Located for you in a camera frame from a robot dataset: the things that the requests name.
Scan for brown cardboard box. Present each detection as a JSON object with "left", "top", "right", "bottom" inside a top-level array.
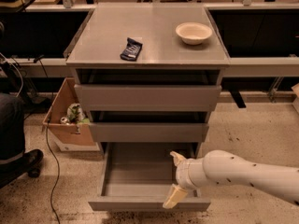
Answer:
[{"left": 43, "top": 77, "right": 96, "bottom": 146}]

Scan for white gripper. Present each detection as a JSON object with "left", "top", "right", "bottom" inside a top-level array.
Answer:
[{"left": 163, "top": 151, "right": 206, "bottom": 209}]

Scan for white box under cardboard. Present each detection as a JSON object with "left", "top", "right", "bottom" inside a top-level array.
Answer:
[{"left": 51, "top": 136, "right": 99, "bottom": 152}]

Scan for black floor cable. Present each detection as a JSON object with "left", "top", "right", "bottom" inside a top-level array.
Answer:
[{"left": 45, "top": 119, "right": 62, "bottom": 224}]

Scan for grey middle drawer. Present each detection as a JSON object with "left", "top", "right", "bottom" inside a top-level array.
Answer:
[{"left": 90, "top": 111, "right": 208, "bottom": 143}]

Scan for grey top drawer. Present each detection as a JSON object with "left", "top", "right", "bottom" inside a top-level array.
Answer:
[{"left": 73, "top": 69, "right": 222, "bottom": 113}]

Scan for grey bottom drawer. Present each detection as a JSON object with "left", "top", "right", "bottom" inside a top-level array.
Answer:
[{"left": 88, "top": 142, "right": 212, "bottom": 213}]

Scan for dark blue snack packet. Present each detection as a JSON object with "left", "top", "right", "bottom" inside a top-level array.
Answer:
[{"left": 120, "top": 37, "right": 143, "bottom": 62}]

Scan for white paper bowl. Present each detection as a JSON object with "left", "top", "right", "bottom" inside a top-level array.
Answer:
[{"left": 176, "top": 22, "right": 212, "bottom": 46}]

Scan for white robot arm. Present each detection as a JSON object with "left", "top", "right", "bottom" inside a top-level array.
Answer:
[{"left": 163, "top": 150, "right": 299, "bottom": 209}]

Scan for grey drawer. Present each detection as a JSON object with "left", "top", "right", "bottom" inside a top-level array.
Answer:
[
  {"left": 73, "top": 69, "right": 222, "bottom": 113},
  {"left": 90, "top": 111, "right": 208, "bottom": 143},
  {"left": 88, "top": 142, "right": 212, "bottom": 213}
]

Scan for crumpled green white trash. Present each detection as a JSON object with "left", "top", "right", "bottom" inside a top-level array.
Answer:
[{"left": 60, "top": 103, "right": 90, "bottom": 124}]

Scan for grey drawer cabinet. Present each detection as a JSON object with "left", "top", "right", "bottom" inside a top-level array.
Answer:
[{"left": 66, "top": 3, "right": 229, "bottom": 148}]

